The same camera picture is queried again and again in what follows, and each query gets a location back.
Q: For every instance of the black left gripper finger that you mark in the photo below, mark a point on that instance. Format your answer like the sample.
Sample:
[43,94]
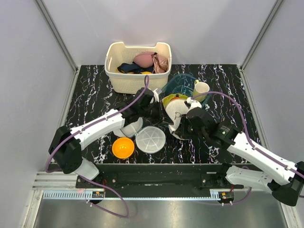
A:
[166,121]
[162,110]

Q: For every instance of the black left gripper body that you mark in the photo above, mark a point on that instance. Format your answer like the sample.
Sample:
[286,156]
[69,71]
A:
[153,112]

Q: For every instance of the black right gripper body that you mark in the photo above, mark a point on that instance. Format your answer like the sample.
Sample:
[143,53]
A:
[188,132]

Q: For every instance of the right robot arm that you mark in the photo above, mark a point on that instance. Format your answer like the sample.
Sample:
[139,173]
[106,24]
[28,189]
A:
[282,178]

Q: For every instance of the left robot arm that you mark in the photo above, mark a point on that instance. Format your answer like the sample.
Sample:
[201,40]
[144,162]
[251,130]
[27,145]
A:
[67,144]

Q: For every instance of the cream perforated laundry basket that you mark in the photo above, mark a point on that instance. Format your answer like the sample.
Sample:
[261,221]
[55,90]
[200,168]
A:
[119,53]

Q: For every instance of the pink bra in basket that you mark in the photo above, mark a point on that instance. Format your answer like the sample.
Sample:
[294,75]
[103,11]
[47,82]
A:
[144,59]

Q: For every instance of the green dotted bowl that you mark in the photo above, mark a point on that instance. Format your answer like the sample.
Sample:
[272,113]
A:
[175,105]

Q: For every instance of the teal transparent tray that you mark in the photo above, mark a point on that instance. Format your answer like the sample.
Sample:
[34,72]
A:
[179,84]

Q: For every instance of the light green mug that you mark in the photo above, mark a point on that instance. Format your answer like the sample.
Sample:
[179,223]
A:
[199,88]

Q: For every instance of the yellow plastic bowl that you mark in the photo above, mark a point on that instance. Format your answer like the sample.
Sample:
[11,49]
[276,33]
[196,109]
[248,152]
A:
[123,148]

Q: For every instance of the rose satin garment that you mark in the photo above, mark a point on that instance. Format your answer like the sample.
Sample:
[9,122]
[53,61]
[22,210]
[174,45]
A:
[160,64]

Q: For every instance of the navy garment in basket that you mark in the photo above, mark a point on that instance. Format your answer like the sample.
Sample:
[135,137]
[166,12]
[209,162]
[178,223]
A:
[130,68]

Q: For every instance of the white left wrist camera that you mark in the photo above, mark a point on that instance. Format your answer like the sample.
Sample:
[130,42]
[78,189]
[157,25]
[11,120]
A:
[158,93]

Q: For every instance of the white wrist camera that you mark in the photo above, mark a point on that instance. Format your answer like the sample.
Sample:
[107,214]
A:
[158,93]
[192,103]

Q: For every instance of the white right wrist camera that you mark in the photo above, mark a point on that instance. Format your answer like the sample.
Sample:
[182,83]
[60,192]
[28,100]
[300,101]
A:
[192,103]

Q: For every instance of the black mounting rail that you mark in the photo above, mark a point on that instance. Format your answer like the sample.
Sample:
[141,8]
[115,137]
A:
[196,175]

